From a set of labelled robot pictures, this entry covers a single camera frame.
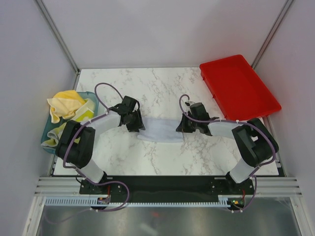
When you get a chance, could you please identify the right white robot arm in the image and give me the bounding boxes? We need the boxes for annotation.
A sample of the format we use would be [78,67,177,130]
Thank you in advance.
[176,102,279,194]

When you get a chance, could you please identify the purple cable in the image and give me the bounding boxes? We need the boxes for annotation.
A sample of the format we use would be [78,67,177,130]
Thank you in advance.
[178,94,279,177]
[63,82,124,182]

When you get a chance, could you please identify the red plastic tray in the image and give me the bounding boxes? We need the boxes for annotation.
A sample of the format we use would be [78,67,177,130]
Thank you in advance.
[199,55,282,120]

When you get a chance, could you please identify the left aluminium frame post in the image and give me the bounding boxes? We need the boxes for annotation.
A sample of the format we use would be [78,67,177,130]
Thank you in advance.
[34,0,81,74]

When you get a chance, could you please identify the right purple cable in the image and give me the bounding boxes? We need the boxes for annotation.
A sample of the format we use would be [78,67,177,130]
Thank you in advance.
[178,94,279,177]

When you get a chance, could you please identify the light blue towel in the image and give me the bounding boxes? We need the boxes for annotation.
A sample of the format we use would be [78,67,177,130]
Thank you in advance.
[137,117,184,143]

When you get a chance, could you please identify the grey green towel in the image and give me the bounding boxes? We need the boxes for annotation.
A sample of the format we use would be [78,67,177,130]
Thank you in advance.
[41,123,66,149]

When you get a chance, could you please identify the right aluminium frame post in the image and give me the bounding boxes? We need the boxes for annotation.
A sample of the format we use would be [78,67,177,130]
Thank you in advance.
[251,0,295,70]

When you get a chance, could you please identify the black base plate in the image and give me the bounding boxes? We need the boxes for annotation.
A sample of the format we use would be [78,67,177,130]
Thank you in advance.
[78,175,255,204]

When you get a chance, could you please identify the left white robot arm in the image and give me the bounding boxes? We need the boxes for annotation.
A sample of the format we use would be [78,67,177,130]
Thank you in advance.
[55,96,145,194]

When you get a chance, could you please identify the yellow towel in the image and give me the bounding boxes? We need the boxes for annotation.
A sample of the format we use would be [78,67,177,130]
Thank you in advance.
[47,90,86,123]

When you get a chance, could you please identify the aluminium frame post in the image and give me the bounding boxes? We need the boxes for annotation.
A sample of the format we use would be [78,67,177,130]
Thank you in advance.
[34,0,81,74]
[251,0,295,70]

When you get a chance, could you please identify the grey slotted cable duct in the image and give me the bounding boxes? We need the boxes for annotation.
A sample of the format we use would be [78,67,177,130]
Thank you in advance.
[44,196,243,207]

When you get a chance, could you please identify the green frog pattern towel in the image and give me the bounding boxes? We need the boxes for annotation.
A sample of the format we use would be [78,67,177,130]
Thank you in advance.
[71,98,95,122]

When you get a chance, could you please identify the teal plastic basket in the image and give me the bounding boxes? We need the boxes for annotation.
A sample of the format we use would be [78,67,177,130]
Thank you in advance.
[41,90,99,154]

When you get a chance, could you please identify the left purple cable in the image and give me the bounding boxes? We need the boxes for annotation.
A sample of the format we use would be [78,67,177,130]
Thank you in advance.
[63,82,124,182]

